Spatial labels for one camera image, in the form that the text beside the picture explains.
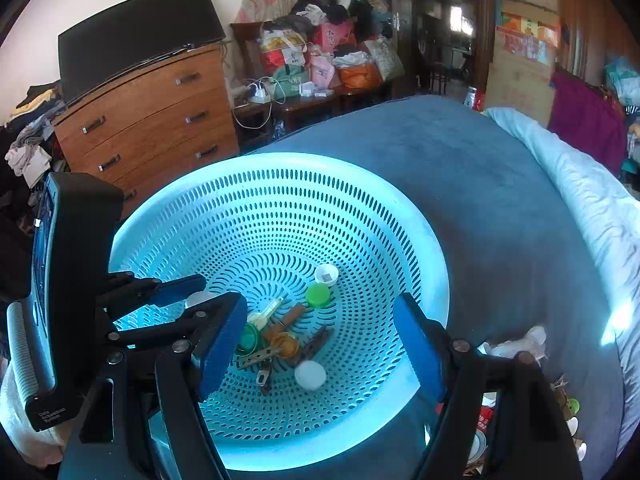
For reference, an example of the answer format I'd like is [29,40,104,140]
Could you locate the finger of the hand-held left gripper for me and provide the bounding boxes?
[97,271,207,311]
[106,292,238,349]

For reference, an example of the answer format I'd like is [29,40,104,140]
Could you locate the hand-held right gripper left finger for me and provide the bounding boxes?
[60,295,249,480]

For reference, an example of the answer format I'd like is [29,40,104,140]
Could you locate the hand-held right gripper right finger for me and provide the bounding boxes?
[392,292,583,480]

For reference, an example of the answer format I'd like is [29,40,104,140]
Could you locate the dark green bottle cap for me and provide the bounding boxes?
[236,322,263,356]

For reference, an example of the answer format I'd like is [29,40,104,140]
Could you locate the cream plastic clip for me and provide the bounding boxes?
[247,297,285,328]

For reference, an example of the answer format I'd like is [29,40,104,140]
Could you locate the orange bottle cap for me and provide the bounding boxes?
[272,332,300,359]

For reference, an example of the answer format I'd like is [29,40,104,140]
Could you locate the reddish brown clothespin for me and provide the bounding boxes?
[265,304,306,341]

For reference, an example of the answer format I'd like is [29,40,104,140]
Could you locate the dark wooden clothespin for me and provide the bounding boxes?
[295,326,335,363]

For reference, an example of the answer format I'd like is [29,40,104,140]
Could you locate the light green bottle cap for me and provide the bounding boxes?
[306,283,332,308]

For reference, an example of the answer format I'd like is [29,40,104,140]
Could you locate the light blue perforated plastic basket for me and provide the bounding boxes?
[107,152,451,472]

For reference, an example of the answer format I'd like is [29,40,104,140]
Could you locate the pile of wooden clothespins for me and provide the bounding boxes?
[550,374,572,402]

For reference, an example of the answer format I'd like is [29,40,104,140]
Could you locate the pile of plastic bottle caps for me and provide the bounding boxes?
[467,375,588,476]

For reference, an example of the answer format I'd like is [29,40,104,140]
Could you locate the clear plastic bag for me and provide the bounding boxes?
[479,326,548,361]

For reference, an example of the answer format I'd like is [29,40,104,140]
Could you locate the heap of folded clothes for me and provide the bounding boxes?
[0,82,67,201]

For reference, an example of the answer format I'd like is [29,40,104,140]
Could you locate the wooden chest of drawers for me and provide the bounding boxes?
[52,42,241,221]

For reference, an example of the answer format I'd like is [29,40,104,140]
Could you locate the blue bed blanket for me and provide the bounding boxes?
[150,94,626,480]

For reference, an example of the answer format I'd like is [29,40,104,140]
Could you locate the white rolled duvet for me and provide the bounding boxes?
[482,107,640,461]

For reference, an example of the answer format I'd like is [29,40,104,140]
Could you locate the dark wooden table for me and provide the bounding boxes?
[231,82,393,153]

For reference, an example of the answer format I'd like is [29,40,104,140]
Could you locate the black flat screen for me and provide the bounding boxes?
[57,0,227,107]

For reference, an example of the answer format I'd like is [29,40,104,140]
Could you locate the heap of bags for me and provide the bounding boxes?
[234,0,407,92]

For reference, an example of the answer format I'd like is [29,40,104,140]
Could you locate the purple cloth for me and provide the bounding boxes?
[547,69,627,177]

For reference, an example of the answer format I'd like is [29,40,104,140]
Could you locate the wooden door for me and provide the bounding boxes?
[390,0,418,97]

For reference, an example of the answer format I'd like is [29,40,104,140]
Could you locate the cardboard boxes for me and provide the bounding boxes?
[486,0,562,117]

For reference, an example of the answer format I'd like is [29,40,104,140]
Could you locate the white ribbed hose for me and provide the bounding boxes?
[6,301,41,402]

